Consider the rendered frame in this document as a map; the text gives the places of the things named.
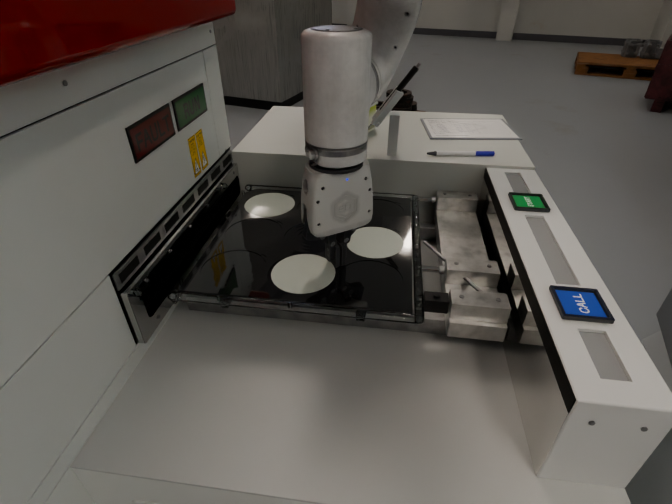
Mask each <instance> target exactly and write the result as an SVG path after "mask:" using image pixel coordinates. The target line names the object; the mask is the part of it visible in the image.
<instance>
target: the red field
mask: <svg viewBox="0 0 672 504"><path fill-rule="evenodd" d="M129 131H130V135H131V138H132V142H133V145H134V149H135V152H136V156H137V159H139V158H141V157H142V156H144V155H145V154H146V153H148V152H149V151H150V150H152V149H153V148H154V147H156V146H157V145H158V144H160V143H161V142H162V141H164V140H165V139H167V138H168V137H169V136H171V135H172V134H173V133H174V129H173V124H172V120H171V115H170V111H169V107H167V108H165V109H164V110H162V111H160V112H159V113H157V114H155V115H154V116H152V117H151V118H149V119H147V120H146V121H144V122H142V123H141V124H139V125H137V126H136V127H134V128H133V129H131V130H129Z"/></svg>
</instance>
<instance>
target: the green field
mask: <svg viewBox="0 0 672 504"><path fill-rule="evenodd" d="M175 107H176V112H177V117H178V121H179V126H180V128H181V127H183V126H184V125H185V124H187V123H188V122H190V121H191V120H192V119H194V118H195V117H196V116H198V115H199V114H200V113H202V112H203V111H204V110H206V109H207V108H206V102H205V96H204V90H203V86H201V87H200V88H198V89H196V90H195V91H193V92H192V93H190V94H188V95H187V96H185V97H183V98H182V99H180V100H178V101H177V102H175Z"/></svg>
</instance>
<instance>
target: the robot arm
mask: <svg viewBox="0 0 672 504"><path fill-rule="evenodd" d="M421 6H422V0H357V7H356V12H355V17H354V21H353V25H352V26H350V25H322V26H315V27H310V28H308V29H305V30H304V31H303V32H302V33H301V59H302V83H303V107H304V131H305V152H306V156H307V159H308V160H309V162H308V163H306V164H305V168H304V173H303V179H302V189H301V219H302V223H303V224H304V229H303V236H304V238H305V239H306V240H317V239H320V240H321V241H323V242H324V243H325V256H326V259H327V260H328V261H329V262H331V263H332V264H333V266H334V267H335V268H337V267H339V266H343V265H345V257H346V256H347V243H349V242H350V239H351V235H352V234H353V233H354V232H355V231H356V229H357V228H359V227H361V226H364V225H366V224H368V223H369V222H370V221H371V219H372V214H373V191H372V179H371V172H370V167H369V162H368V160H367V159H366V158H367V142H368V122H369V110H370V106H371V105H372V104H374V103H375V102H376V101H377V100H378V99H379V98H380V97H381V96H382V94H383V93H384V92H385V90H386V89H387V87H388V85H389V84H390V82H391V80H392V78H393V76H394V74H395V72H396V69H397V67H398V65H399V63H400V61H401V59H402V57H403V55H404V53H405V50H406V48H407V46H408V44H409V41H410V39H411V37H412V34H413V32H414V29H415V26H416V23H417V20H418V17H419V14H420V10H421ZM335 234H336V235H335Z"/></svg>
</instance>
